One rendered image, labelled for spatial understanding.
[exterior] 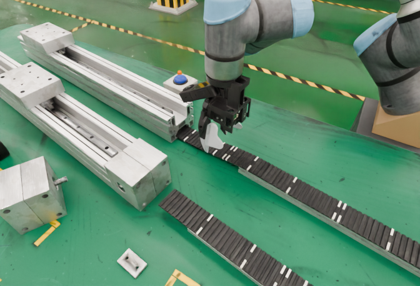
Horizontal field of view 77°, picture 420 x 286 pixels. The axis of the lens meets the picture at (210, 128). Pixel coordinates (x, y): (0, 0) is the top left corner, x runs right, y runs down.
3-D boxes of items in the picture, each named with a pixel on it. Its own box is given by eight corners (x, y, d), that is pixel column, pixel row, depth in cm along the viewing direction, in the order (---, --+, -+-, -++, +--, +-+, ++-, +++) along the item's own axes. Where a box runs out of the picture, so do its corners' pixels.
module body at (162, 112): (194, 123, 79) (192, 100, 73) (170, 143, 73) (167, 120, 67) (50, 47, 114) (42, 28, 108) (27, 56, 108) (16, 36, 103)
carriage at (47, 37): (77, 50, 100) (71, 32, 96) (50, 62, 94) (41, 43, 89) (55, 39, 107) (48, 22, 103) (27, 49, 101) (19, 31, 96)
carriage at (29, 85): (69, 98, 78) (60, 78, 74) (32, 118, 72) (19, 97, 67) (41, 80, 85) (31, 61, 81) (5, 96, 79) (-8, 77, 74)
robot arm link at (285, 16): (284, 7, 56) (234, 12, 54) (315, -17, 45) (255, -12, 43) (288, 45, 57) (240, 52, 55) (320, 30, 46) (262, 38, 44)
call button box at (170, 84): (198, 95, 89) (198, 78, 85) (179, 109, 84) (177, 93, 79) (180, 87, 93) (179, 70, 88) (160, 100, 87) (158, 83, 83)
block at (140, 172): (179, 175, 65) (175, 148, 59) (140, 212, 58) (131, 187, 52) (152, 158, 69) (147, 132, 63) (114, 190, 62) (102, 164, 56)
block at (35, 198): (79, 209, 58) (62, 184, 52) (20, 235, 54) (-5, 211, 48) (70, 177, 65) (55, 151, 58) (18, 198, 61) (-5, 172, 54)
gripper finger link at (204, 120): (200, 142, 60) (207, 106, 56) (195, 138, 61) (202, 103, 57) (212, 135, 64) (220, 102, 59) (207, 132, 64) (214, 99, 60)
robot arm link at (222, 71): (196, 54, 50) (221, 39, 54) (197, 75, 53) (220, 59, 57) (229, 67, 46) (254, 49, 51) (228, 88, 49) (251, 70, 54)
